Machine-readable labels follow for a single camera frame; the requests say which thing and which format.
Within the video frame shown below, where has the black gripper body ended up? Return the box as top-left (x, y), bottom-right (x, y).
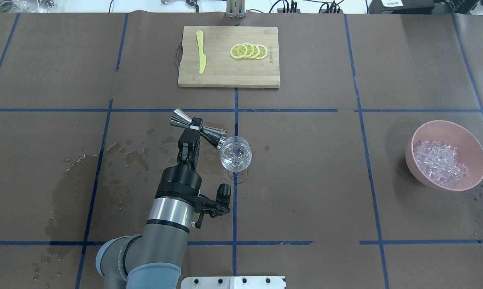
top-left (155, 165), bottom-right (202, 198)

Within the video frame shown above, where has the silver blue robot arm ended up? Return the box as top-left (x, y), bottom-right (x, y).
top-left (95, 118), bottom-right (203, 289)

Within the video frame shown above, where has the clear wine glass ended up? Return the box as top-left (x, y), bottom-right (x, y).
top-left (220, 136), bottom-right (253, 185)

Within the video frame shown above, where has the clear ice cubes pile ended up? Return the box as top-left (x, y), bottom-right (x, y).
top-left (413, 140), bottom-right (469, 188)

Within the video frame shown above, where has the bamboo cutting board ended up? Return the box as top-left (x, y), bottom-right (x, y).
top-left (177, 26), bottom-right (281, 88)

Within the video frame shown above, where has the yellow plastic knife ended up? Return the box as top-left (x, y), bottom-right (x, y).
top-left (196, 31), bottom-right (208, 74)

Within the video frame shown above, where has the lemon slice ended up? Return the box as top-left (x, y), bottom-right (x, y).
top-left (249, 44), bottom-right (260, 59)
top-left (255, 44), bottom-right (268, 60)
top-left (230, 44), bottom-right (249, 59)
top-left (243, 43), bottom-right (255, 58)

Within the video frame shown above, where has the pink bowl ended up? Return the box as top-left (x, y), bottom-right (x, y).
top-left (405, 120), bottom-right (483, 191)

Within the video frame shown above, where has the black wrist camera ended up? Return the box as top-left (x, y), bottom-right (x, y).
top-left (195, 183), bottom-right (232, 229)

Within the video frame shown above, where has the aluminium frame post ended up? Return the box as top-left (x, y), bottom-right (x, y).
top-left (226, 0), bottom-right (246, 18)

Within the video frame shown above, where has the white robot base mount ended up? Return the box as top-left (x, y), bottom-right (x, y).
top-left (179, 276), bottom-right (287, 289)

